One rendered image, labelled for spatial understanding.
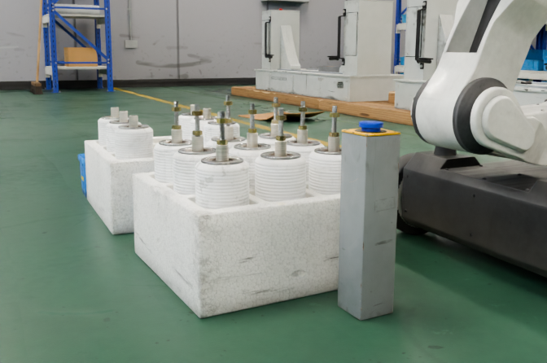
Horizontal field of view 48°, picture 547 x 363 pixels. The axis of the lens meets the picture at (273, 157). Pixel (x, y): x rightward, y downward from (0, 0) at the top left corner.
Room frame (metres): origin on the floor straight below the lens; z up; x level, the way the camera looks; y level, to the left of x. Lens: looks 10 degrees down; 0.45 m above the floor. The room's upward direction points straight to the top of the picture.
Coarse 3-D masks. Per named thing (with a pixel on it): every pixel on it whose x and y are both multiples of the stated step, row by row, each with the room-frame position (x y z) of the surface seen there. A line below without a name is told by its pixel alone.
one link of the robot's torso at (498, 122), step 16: (480, 96) 1.11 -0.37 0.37; (496, 96) 1.11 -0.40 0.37; (512, 96) 1.13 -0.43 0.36; (480, 112) 1.10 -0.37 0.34; (496, 112) 1.10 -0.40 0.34; (512, 112) 1.12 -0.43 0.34; (528, 112) 1.22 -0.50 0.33; (544, 112) 1.23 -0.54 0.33; (480, 128) 1.10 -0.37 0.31; (496, 128) 1.10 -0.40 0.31; (512, 128) 1.12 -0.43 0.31; (528, 128) 1.14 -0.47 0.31; (544, 128) 1.20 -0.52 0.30; (480, 144) 1.11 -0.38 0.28; (496, 144) 1.12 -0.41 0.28; (512, 144) 1.12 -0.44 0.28; (528, 144) 1.14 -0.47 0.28; (544, 144) 1.22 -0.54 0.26; (528, 160) 1.18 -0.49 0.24; (544, 160) 1.23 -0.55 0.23
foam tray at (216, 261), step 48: (144, 192) 1.24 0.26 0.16; (144, 240) 1.25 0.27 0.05; (192, 240) 1.00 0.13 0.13; (240, 240) 1.01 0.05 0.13; (288, 240) 1.06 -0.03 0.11; (336, 240) 1.11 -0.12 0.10; (192, 288) 1.00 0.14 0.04; (240, 288) 1.01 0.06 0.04; (288, 288) 1.06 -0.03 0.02; (336, 288) 1.11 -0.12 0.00
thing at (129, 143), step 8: (120, 136) 1.51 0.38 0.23; (128, 136) 1.50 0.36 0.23; (136, 136) 1.51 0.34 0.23; (144, 136) 1.52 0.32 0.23; (152, 136) 1.55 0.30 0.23; (120, 144) 1.51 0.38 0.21; (128, 144) 1.50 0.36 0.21; (136, 144) 1.51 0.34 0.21; (144, 144) 1.52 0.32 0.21; (152, 144) 1.55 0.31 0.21; (120, 152) 1.51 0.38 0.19; (128, 152) 1.50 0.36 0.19; (136, 152) 1.51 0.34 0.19; (144, 152) 1.52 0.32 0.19; (152, 152) 1.55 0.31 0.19
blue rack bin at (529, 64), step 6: (528, 54) 6.68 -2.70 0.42; (534, 54) 6.72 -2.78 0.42; (540, 54) 6.76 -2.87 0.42; (546, 54) 6.73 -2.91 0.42; (528, 60) 6.34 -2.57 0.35; (534, 60) 6.28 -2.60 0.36; (540, 60) 6.25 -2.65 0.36; (522, 66) 6.42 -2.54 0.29; (528, 66) 6.35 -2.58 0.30; (534, 66) 6.29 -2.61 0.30; (540, 66) 6.27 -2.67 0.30
